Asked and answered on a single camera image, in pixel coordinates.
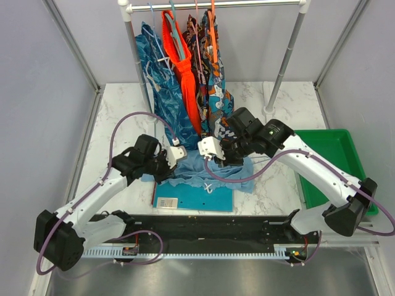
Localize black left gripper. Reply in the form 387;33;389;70
143;150;178;185

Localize light blue shorts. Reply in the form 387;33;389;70
141;150;256;194

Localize light blue wire hanger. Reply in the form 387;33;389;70
212;156;270;174

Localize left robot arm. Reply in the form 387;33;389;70
33;134;187;275

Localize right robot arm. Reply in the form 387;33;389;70
215;107;377;243

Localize colourful cartoon print shorts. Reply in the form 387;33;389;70
201;11;236;141

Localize blue patterned shorts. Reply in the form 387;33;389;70
136;22;200;150

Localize blue plastic hanger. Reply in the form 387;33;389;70
148;2;173;71

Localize orange shorts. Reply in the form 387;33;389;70
162;10;202;136

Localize dark comic print shorts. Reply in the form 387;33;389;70
182;15;209;123

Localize orange plastic hanger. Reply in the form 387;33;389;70
206;0;218;63

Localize teal plastic hanger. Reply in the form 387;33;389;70
165;0;186;60

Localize pink plastic hanger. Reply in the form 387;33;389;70
191;0;203;81

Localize teal folder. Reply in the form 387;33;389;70
151;183;233;212

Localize green plastic bin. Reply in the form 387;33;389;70
296;129;365;208

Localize white metal clothes rack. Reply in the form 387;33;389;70
117;0;312;124

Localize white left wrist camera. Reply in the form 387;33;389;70
166;138;188;169

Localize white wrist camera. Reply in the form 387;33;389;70
197;136;225;160
166;138;188;169

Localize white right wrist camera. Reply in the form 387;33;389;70
197;136;225;160

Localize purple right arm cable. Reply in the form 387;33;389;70
204;149;395;237

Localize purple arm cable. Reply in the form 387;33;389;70
204;149;395;237
36;111;181;275

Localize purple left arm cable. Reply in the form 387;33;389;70
36;111;181;275

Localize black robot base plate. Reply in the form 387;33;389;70
107;214;318;253

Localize light blue cable duct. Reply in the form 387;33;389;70
82;244;289;260

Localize right aluminium frame post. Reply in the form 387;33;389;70
313;0;371;90

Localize aluminium frame post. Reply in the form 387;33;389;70
41;0;102;95
313;0;371;90

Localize left aluminium frame post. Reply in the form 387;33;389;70
41;0;102;95

